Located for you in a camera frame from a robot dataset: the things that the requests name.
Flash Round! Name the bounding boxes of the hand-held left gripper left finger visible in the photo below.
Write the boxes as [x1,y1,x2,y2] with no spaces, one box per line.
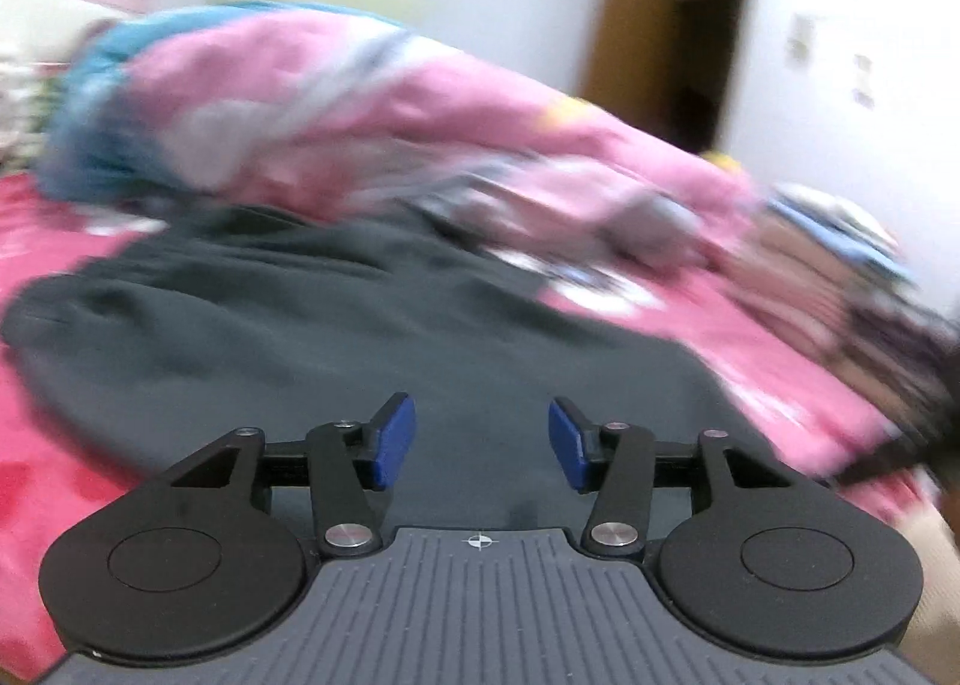
[169,392,416,558]

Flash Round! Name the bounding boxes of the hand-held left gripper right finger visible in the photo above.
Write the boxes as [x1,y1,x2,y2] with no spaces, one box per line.
[549,397,796,558]

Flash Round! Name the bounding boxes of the dark grey pants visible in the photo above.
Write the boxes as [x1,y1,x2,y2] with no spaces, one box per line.
[0,211,758,532]

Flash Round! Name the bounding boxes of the stack of folded clothes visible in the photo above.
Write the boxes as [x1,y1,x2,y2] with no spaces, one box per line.
[750,182,960,431]

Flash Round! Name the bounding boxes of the pink patterned quilt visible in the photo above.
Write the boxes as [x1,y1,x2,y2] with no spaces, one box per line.
[37,1,758,236]

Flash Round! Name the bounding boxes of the pink floral blanket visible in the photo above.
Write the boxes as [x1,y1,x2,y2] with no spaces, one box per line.
[0,175,931,671]

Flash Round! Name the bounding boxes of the wooden door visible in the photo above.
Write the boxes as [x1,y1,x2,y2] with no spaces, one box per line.
[583,0,755,157]

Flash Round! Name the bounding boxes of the pale wall sticker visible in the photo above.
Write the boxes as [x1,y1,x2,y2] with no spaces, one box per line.
[851,55,878,110]
[786,13,817,69]

